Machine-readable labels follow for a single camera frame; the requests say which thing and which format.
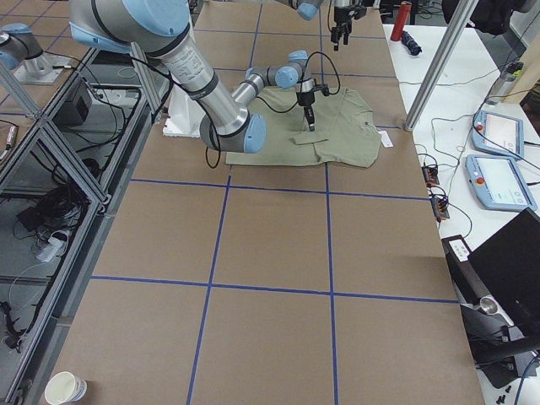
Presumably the teach pendant tablet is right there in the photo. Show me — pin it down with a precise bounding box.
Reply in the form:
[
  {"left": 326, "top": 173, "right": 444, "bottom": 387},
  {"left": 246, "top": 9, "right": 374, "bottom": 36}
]
[
  {"left": 465, "top": 154, "right": 537, "bottom": 212},
  {"left": 470, "top": 110, "right": 524, "bottom": 159}
]

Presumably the lower teach pendant tablet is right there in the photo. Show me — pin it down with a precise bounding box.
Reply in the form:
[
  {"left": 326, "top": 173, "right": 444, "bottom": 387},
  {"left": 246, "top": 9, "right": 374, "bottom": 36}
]
[{"left": 465, "top": 154, "right": 537, "bottom": 212}]

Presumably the upper teach pendant tablet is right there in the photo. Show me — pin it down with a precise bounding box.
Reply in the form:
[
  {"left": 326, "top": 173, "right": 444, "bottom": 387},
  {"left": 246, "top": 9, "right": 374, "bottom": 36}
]
[{"left": 470, "top": 110, "right": 524, "bottom": 159}]

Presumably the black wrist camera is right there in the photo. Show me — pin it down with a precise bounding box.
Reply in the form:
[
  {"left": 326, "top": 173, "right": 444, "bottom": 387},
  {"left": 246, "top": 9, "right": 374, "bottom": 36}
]
[
  {"left": 349, "top": 4, "right": 367, "bottom": 20},
  {"left": 313, "top": 84, "right": 332, "bottom": 96}
]

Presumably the black orange electronics module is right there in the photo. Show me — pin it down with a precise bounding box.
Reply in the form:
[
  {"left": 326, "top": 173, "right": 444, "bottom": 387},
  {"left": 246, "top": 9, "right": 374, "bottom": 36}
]
[{"left": 422, "top": 165, "right": 440, "bottom": 187}]

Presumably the red cylindrical bottle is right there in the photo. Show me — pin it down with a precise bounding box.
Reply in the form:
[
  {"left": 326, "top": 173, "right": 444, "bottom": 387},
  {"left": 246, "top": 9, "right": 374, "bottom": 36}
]
[{"left": 390, "top": 1, "right": 413, "bottom": 41}]

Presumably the folded dark blue umbrella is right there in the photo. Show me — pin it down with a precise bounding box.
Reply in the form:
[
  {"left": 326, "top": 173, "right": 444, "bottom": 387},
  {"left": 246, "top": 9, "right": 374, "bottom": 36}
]
[{"left": 401, "top": 30, "right": 422, "bottom": 57}]

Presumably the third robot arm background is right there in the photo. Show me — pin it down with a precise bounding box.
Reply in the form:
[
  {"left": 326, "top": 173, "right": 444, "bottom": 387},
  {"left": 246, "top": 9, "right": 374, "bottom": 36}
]
[{"left": 1, "top": 23, "right": 61, "bottom": 85}]

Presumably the aluminium rail frame structure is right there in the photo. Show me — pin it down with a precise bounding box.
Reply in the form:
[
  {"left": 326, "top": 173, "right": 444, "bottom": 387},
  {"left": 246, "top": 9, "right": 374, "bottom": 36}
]
[{"left": 1, "top": 18, "right": 168, "bottom": 404}]

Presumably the olive green long-sleeve shirt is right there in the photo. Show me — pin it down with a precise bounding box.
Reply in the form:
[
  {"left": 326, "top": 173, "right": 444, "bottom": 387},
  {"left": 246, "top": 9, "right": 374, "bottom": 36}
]
[{"left": 226, "top": 87, "right": 381, "bottom": 168}]

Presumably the paper coffee cup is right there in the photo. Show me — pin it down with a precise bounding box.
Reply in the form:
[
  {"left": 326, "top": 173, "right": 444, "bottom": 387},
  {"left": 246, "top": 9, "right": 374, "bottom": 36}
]
[{"left": 44, "top": 371, "right": 88, "bottom": 405}]

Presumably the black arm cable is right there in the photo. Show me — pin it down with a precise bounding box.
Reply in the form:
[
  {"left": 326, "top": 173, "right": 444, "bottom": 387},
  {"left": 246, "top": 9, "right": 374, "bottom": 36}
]
[{"left": 205, "top": 51, "right": 342, "bottom": 170}]

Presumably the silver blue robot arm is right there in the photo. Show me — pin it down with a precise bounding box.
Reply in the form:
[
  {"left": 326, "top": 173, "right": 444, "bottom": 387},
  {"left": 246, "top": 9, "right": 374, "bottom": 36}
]
[
  {"left": 279, "top": 0, "right": 367, "bottom": 51},
  {"left": 70, "top": 0, "right": 316, "bottom": 154}
]

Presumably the aluminium frame post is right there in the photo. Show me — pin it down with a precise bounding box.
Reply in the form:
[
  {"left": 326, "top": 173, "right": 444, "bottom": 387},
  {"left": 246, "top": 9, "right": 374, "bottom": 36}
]
[{"left": 404, "top": 0, "right": 478, "bottom": 132}]

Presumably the white paper clothing tag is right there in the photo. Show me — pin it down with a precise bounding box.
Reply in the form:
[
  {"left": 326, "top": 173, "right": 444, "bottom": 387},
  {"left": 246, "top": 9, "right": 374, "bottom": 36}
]
[{"left": 379, "top": 131, "right": 393, "bottom": 149}]

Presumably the black laptop computer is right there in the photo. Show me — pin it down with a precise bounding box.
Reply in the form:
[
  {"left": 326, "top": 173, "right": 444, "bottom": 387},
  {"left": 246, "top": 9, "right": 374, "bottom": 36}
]
[{"left": 468, "top": 208, "right": 539, "bottom": 336}]

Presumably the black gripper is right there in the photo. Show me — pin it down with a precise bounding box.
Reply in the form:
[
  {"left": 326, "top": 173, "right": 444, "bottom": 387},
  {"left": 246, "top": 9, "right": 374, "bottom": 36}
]
[
  {"left": 331, "top": 6, "right": 353, "bottom": 51},
  {"left": 296, "top": 89, "right": 316, "bottom": 132}
]

